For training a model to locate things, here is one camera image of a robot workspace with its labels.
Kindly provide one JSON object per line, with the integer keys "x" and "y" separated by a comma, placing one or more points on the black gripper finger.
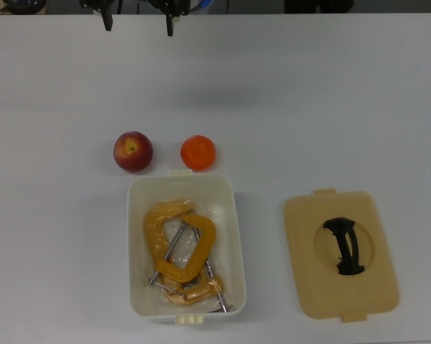
{"x": 170, "y": 25}
{"x": 107, "y": 21}

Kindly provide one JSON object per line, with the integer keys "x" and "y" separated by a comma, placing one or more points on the orange fruit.
{"x": 198, "y": 152}

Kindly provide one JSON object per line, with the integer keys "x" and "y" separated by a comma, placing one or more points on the red yellow apple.
{"x": 132, "y": 152}

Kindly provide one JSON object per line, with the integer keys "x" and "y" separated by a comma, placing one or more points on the white plastic container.
{"x": 136, "y": 251}

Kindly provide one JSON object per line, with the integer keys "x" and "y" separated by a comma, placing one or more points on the beige container lid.
{"x": 308, "y": 279}

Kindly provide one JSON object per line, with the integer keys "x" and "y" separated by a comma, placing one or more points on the dark round background object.
{"x": 21, "y": 5}

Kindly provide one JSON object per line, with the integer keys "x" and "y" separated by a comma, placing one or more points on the yellow C-clamp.
{"x": 152, "y": 225}
{"x": 206, "y": 236}

